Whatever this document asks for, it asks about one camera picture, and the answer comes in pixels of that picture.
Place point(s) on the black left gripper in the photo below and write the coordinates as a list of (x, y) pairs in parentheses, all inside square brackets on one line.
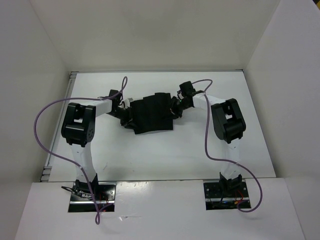
[(127, 123)]

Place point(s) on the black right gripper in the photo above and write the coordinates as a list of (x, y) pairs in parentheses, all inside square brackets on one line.
[(177, 113)]

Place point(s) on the black pleated skirt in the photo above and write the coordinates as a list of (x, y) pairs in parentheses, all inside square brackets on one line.
[(152, 113)]

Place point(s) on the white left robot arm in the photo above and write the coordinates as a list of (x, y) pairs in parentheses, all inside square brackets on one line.
[(78, 129)]

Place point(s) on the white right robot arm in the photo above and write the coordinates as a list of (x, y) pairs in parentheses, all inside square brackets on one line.
[(228, 125)]

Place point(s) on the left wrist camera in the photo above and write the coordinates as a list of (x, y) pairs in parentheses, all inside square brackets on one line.
[(126, 103)]

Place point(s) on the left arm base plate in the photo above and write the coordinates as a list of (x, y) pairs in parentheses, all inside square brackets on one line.
[(82, 201)]

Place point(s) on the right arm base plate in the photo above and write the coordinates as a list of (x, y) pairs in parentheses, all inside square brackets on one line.
[(218, 199)]

